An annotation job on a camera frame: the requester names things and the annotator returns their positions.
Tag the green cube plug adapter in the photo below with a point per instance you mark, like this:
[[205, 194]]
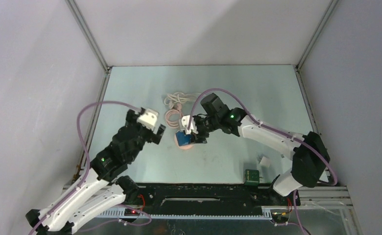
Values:
[[251, 177]]

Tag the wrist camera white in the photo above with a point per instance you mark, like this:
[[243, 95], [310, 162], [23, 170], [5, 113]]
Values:
[[148, 118], [187, 125]]

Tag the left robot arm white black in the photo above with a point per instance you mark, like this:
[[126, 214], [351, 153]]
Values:
[[103, 185]]

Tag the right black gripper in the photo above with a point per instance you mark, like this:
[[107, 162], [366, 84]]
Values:
[[199, 138]]

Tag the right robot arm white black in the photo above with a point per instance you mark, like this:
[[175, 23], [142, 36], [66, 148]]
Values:
[[308, 153]]

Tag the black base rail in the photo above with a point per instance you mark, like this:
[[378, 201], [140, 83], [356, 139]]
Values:
[[208, 199]]

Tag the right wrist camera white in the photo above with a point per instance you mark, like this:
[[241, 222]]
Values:
[[187, 125]]

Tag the pink round power socket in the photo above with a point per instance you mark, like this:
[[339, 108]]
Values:
[[184, 147]]

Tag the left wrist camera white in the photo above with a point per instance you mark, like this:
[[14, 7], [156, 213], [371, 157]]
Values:
[[148, 118]]

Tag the small white plug adapter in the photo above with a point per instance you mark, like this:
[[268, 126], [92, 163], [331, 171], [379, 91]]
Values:
[[264, 161]]

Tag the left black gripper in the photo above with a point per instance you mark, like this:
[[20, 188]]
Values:
[[131, 118]]

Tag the blue cube plug adapter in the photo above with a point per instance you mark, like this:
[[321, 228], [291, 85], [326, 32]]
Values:
[[182, 138]]

